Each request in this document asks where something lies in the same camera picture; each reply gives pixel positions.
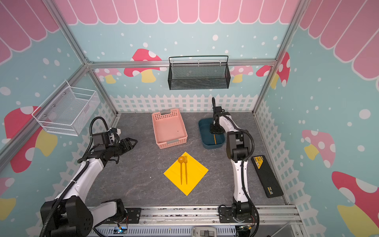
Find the yellow paper napkin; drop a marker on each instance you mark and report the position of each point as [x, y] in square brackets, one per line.
[196, 172]

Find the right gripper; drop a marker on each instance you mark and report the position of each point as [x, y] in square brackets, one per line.
[216, 128]

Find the black yellow flat device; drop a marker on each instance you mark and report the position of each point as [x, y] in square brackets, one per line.
[267, 177]

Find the orange plastic spoon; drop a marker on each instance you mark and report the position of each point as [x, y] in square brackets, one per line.
[181, 160]

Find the black wire mesh wall basket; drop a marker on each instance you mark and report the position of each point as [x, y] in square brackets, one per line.
[199, 72]

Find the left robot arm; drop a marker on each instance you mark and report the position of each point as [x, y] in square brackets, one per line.
[67, 215]

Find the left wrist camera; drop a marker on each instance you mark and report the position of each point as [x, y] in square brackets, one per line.
[115, 131]

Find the white wire mesh wall basket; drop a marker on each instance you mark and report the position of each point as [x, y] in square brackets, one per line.
[67, 110]

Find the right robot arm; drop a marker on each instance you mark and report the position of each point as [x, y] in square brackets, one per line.
[240, 147]

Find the dark teal plastic tray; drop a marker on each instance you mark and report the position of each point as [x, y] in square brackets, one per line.
[207, 137]

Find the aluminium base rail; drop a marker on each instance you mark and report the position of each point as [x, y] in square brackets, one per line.
[182, 220]

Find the pink perforated plastic basket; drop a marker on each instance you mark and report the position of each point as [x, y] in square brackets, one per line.
[169, 128]

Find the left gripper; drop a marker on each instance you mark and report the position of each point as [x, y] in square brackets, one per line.
[127, 145]

